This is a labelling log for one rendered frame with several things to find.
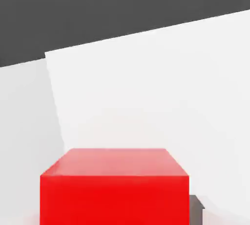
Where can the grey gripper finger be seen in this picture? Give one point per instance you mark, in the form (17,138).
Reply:
(195,211)

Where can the small red cube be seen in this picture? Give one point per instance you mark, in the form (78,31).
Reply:
(114,195)

